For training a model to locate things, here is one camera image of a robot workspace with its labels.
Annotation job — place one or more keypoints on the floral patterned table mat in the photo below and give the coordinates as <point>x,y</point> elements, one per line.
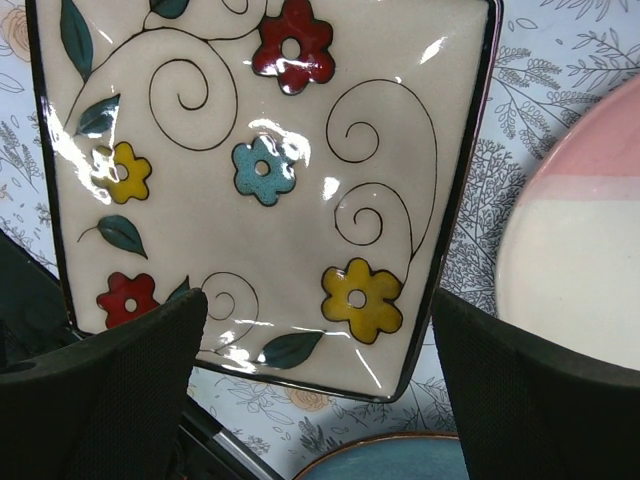
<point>556,59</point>

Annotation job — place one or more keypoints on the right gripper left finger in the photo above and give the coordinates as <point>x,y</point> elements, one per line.
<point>107,407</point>

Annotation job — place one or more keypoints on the pink and cream round plate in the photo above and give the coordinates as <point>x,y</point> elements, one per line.
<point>568,264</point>

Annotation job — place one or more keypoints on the right blue glazed plate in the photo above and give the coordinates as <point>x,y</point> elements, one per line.
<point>401,456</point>

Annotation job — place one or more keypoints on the square floral plate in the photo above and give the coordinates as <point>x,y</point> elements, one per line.
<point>299,162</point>

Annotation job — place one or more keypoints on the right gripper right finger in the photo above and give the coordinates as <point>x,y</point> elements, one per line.
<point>526,408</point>

